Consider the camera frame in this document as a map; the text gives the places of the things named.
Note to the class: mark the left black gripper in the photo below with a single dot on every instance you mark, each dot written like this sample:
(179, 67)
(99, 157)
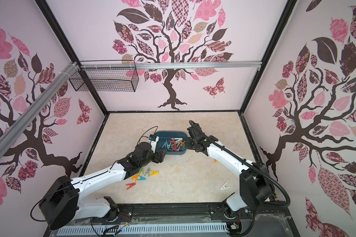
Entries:
(159, 157)

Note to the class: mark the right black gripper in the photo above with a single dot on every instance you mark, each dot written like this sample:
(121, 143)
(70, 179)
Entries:
(193, 140)

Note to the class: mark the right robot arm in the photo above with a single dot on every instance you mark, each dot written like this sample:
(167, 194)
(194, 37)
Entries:
(254, 186)

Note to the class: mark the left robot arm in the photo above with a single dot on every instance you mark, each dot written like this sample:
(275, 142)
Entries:
(66, 200)

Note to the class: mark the teal plastic storage box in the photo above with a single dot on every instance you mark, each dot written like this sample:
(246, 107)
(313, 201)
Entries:
(175, 149)

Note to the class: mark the yellow clothespin left pile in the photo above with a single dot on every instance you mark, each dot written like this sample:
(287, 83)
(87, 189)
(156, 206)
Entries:
(152, 172)

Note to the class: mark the light blue clothespin front left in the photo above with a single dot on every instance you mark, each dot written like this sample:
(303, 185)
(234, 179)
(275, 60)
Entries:
(141, 178)

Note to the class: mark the orange clothespin front left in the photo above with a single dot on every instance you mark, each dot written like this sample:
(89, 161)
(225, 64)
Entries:
(135, 177)

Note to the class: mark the white clothespin near right base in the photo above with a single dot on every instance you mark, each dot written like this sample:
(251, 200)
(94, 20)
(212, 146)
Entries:
(225, 186)

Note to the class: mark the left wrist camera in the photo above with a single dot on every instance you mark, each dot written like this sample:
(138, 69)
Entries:
(152, 138)

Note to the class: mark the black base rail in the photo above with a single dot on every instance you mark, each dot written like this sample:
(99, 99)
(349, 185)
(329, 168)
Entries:
(169, 211)

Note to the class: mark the black wire mesh basket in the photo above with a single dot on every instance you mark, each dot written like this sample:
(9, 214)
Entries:
(106, 76)

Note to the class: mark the white slotted cable duct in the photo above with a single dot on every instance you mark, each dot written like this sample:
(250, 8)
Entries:
(140, 229)

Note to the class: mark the aluminium rail on back wall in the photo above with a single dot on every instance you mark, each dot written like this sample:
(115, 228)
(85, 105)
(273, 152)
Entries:
(187, 65)

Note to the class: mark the aluminium rail on wall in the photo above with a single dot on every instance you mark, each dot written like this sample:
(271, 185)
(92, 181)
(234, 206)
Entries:
(187, 65)
(33, 110)

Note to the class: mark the aluminium rail on left wall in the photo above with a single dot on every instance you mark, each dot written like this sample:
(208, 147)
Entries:
(33, 110)

